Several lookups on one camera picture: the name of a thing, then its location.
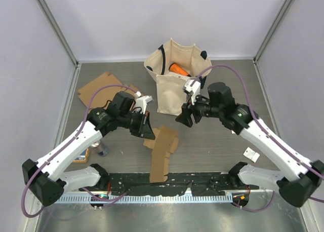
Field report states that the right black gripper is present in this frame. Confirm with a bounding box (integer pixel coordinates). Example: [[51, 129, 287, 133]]
[[175, 91, 223, 128]]

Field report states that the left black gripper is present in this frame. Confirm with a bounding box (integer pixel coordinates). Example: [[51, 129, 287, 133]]
[[118, 109, 155, 139]]

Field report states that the brown cardboard box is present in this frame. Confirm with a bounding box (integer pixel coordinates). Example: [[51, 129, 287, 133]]
[[143, 125, 179, 183]]

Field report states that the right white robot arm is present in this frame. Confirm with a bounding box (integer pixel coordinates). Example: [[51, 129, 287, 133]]
[[176, 79, 323, 208]]

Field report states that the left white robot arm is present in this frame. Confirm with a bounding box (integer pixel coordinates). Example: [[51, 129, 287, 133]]
[[22, 108, 155, 207]]

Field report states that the yellow blue snack box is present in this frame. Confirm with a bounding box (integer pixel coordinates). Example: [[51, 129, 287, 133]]
[[73, 148, 90, 163]]

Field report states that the beige canvas tote bag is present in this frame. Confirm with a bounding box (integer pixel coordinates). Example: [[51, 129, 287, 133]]
[[144, 39, 212, 116]]

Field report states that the silver blue drink can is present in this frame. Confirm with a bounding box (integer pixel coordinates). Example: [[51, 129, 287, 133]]
[[91, 140, 108, 157]]

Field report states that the orange bottle in bag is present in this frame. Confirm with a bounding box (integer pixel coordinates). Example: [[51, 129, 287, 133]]
[[169, 63, 191, 77]]

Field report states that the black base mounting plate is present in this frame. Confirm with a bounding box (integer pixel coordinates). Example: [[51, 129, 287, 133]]
[[102, 172, 259, 197]]

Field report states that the flat cardboard sheet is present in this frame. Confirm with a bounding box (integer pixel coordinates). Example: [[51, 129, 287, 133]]
[[77, 72, 139, 108]]

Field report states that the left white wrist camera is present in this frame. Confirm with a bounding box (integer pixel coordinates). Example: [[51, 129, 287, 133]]
[[133, 95, 153, 114]]

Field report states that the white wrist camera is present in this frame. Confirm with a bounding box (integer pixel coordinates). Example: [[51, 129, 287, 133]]
[[133, 95, 153, 114], [182, 78, 201, 105]]

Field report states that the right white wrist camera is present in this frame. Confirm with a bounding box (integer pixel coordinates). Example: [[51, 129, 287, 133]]
[[182, 78, 201, 105]]

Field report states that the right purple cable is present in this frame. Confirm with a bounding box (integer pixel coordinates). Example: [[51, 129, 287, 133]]
[[194, 64, 324, 212]]

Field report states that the purple cable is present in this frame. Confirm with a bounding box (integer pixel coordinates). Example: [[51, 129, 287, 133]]
[[21, 84, 139, 219], [194, 64, 324, 212]]

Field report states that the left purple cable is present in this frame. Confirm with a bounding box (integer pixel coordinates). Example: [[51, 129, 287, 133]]
[[21, 84, 139, 219]]

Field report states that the slotted cable duct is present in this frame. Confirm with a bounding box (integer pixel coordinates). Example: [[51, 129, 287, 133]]
[[55, 192, 233, 205]]

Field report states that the left aluminium frame post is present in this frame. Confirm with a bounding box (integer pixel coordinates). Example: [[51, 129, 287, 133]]
[[29, 0, 82, 68]]

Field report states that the aluminium frame post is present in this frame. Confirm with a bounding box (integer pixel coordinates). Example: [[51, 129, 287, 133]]
[[29, 0, 82, 68], [252, 0, 301, 64]]

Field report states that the right aluminium frame post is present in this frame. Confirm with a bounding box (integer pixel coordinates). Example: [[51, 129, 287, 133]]
[[252, 0, 301, 64]]

